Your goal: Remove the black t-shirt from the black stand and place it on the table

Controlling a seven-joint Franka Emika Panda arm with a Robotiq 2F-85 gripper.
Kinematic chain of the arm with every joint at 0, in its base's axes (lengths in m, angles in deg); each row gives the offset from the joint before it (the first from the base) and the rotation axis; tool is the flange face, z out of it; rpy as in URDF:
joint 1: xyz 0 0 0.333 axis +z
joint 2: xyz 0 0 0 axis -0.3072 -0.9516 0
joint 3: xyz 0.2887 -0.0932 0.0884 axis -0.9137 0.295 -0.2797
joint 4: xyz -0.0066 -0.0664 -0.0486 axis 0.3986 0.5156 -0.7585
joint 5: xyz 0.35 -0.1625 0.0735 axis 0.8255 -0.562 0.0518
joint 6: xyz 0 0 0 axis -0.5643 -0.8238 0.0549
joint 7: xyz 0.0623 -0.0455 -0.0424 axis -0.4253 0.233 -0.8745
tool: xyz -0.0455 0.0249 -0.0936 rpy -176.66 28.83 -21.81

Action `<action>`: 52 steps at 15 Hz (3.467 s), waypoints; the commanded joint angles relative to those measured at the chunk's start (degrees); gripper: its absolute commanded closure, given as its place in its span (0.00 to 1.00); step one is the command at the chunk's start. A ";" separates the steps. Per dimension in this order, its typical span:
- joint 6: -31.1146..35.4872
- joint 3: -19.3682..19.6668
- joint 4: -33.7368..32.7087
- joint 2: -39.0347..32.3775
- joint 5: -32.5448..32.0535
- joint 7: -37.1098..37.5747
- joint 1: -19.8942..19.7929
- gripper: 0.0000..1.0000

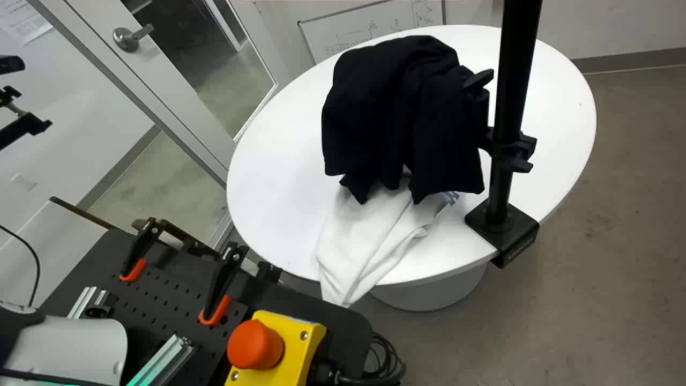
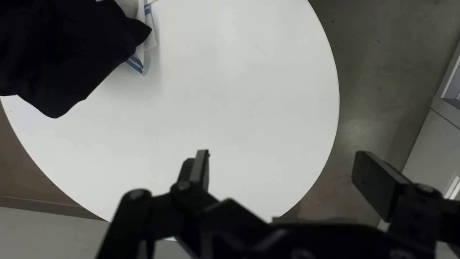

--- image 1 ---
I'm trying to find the black t-shirt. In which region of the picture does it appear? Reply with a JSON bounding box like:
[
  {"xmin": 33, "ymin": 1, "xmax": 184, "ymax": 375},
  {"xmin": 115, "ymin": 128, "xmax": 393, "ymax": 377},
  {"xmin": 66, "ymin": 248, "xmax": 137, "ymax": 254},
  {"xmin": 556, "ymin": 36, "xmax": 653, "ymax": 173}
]
[{"xmin": 321, "ymin": 33, "xmax": 495, "ymax": 204}]

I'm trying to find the grey robot arm base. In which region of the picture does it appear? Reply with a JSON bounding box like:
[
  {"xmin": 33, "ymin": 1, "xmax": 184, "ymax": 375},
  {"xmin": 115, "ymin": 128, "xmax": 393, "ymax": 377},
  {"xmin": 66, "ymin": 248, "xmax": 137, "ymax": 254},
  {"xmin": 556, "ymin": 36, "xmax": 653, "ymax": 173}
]
[{"xmin": 0, "ymin": 307, "xmax": 130, "ymax": 386}]

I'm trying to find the white t-shirt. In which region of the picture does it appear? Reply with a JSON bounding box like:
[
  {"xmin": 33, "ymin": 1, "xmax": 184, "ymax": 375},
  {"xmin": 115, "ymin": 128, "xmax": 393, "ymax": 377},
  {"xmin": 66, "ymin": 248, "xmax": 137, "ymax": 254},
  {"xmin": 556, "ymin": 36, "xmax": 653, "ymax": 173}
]
[{"xmin": 314, "ymin": 188, "xmax": 454, "ymax": 309}]

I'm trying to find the black clamp stand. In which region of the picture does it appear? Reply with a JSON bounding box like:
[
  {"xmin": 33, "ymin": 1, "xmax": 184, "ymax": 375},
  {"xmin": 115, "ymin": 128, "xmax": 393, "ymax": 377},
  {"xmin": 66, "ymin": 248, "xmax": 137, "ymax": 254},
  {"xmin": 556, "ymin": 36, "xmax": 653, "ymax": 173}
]
[{"xmin": 465, "ymin": 0, "xmax": 542, "ymax": 268}]

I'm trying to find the round white table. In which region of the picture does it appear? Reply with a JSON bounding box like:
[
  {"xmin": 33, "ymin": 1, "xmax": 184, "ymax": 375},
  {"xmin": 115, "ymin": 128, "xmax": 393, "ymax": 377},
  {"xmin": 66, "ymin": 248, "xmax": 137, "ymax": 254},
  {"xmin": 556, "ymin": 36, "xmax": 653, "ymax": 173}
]
[{"xmin": 227, "ymin": 40, "xmax": 599, "ymax": 311}]

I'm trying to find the yellow emergency stop box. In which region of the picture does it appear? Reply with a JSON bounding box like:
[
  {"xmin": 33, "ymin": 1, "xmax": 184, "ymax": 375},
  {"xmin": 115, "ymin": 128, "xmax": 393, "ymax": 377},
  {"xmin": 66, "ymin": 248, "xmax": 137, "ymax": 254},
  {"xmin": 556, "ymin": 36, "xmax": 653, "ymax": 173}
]
[{"xmin": 224, "ymin": 311, "xmax": 329, "ymax": 386}]

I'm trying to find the white glass door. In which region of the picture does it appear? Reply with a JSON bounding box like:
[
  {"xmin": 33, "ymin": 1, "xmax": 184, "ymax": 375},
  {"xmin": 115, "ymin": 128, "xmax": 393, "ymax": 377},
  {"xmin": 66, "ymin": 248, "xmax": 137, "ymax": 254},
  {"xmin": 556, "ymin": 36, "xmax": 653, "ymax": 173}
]
[{"xmin": 29, "ymin": 0, "xmax": 276, "ymax": 184}]

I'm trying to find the silver aluminium extrusion right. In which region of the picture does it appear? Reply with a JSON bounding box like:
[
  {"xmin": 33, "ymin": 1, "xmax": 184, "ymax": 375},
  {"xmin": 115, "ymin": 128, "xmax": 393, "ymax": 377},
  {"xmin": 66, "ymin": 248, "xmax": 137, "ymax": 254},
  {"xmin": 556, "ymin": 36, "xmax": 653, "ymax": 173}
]
[{"xmin": 127, "ymin": 334, "xmax": 196, "ymax": 386}]

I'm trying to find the silver aluminium extrusion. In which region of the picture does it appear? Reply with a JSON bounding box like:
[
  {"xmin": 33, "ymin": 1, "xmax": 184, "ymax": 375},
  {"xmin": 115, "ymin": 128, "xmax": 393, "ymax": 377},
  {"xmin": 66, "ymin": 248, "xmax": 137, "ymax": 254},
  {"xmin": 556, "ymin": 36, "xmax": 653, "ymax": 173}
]
[
  {"xmin": 127, "ymin": 334, "xmax": 196, "ymax": 386},
  {"xmin": 68, "ymin": 284, "xmax": 112, "ymax": 318}
]

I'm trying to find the silver aluminium extrusion left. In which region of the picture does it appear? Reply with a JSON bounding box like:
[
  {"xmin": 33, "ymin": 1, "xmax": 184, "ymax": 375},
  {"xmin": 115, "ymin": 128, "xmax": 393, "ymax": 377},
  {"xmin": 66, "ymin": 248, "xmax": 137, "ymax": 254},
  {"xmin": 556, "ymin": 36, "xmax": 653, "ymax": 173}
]
[{"xmin": 68, "ymin": 284, "xmax": 112, "ymax": 318}]

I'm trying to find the right orange-handled clamp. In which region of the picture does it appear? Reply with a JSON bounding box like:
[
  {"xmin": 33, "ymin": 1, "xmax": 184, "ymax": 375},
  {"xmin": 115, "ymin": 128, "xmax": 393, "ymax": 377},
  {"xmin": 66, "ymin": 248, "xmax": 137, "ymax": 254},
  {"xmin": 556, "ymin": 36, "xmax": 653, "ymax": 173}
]
[{"xmin": 197, "ymin": 241, "xmax": 247, "ymax": 328}]

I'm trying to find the orange-handled clamp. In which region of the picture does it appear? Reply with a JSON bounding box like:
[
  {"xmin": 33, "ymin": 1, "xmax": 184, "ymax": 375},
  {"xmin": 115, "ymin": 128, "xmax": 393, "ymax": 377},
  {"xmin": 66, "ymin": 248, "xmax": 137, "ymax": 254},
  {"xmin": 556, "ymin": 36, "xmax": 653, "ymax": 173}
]
[
  {"xmin": 118, "ymin": 217, "xmax": 216, "ymax": 283},
  {"xmin": 197, "ymin": 241, "xmax": 247, "ymax": 328}
]

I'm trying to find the black coiled cable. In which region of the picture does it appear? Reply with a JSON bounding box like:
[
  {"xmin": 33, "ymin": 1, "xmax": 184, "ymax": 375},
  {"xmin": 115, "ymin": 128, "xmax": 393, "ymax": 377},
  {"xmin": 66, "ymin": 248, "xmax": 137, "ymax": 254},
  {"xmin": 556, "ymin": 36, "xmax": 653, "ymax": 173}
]
[{"xmin": 314, "ymin": 331, "xmax": 408, "ymax": 386}]

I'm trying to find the left orange-handled clamp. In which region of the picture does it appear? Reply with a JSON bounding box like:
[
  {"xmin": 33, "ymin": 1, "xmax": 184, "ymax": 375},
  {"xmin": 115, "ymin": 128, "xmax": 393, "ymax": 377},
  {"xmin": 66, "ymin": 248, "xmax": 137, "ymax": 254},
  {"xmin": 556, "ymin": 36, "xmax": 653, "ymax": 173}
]
[{"xmin": 118, "ymin": 217, "xmax": 216, "ymax": 283}]

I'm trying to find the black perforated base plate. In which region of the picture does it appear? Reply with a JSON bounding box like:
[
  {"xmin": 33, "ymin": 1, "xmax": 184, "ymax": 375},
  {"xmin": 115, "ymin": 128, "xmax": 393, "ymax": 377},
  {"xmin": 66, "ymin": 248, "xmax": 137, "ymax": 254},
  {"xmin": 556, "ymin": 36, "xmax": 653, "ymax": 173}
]
[{"xmin": 44, "ymin": 229, "xmax": 373, "ymax": 386}]

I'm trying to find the silver door handle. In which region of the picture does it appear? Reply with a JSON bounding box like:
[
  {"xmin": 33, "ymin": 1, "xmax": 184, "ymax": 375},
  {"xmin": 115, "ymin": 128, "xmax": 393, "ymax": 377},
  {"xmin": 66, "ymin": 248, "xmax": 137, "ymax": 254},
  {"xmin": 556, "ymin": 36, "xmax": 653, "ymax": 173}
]
[{"xmin": 112, "ymin": 23, "xmax": 155, "ymax": 50}]

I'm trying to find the thin black cable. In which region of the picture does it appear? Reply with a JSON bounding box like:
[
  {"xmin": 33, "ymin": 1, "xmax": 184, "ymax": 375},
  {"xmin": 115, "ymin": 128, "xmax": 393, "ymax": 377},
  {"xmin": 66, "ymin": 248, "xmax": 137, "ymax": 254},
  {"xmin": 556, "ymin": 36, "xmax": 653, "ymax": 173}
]
[{"xmin": 0, "ymin": 223, "xmax": 44, "ymax": 311}]

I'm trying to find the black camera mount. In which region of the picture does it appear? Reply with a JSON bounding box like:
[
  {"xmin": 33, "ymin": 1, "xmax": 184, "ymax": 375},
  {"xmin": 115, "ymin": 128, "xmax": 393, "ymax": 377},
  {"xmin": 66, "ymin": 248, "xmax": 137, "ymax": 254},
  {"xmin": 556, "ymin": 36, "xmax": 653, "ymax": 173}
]
[{"xmin": 0, "ymin": 54, "xmax": 52, "ymax": 149}]

